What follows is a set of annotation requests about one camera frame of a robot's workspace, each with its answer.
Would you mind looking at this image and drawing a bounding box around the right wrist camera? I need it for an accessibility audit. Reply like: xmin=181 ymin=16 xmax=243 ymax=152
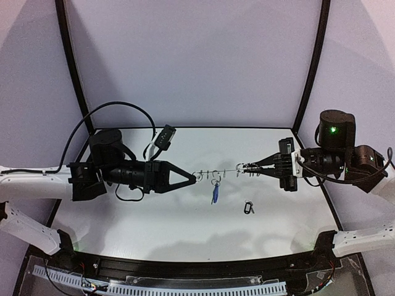
xmin=278 ymin=138 xmax=304 ymax=178

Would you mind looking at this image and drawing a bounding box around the black frame post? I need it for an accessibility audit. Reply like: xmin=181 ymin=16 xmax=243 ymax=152
xmin=54 ymin=0 xmax=89 ymax=117
xmin=291 ymin=0 xmax=331 ymax=134

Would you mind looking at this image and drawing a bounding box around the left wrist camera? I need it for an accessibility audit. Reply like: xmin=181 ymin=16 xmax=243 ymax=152
xmin=143 ymin=125 xmax=176 ymax=162

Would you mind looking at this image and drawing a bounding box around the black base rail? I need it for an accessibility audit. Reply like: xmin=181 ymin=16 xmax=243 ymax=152
xmin=75 ymin=252 xmax=323 ymax=279

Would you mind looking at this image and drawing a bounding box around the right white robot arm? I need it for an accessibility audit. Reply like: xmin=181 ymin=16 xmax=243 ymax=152
xmin=240 ymin=110 xmax=394 ymax=258

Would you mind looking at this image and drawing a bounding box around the metal ring disc with keyrings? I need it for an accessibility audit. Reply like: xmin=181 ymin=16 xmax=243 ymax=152
xmin=192 ymin=163 xmax=261 ymax=185

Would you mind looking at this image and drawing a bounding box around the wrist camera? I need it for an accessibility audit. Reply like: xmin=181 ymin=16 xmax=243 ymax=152
xmin=278 ymin=138 xmax=304 ymax=178
xmin=143 ymin=125 xmax=176 ymax=162

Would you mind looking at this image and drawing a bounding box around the right black frame post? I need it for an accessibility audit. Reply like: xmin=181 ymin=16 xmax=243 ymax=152
xmin=291 ymin=0 xmax=331 ymax=134

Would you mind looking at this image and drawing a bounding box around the blue tag key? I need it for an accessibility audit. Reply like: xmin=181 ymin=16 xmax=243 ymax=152
xmin=211 ymin=179 xmax=220 ymax=204

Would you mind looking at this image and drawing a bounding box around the left black frame post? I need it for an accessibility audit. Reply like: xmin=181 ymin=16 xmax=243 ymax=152
xmin=54 ymin=0 xmax=89 ymax=117

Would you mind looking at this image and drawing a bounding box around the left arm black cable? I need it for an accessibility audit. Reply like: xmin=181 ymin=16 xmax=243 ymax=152
xmin=0 ymin=101 xmax=157 ymax=175

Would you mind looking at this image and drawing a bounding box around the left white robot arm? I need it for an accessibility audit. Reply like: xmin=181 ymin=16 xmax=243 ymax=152
xmin=1 ymin=126 xmax=196 ymax=258

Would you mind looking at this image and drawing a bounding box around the black tag key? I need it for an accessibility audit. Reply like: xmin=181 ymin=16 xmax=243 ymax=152
xmin=243 ymin=200 xmax=255 ymax=215

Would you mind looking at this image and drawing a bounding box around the white slotted cable duct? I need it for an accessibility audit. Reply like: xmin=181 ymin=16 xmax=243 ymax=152
xmin=30 ymin=265 xmax=288 ymax=296

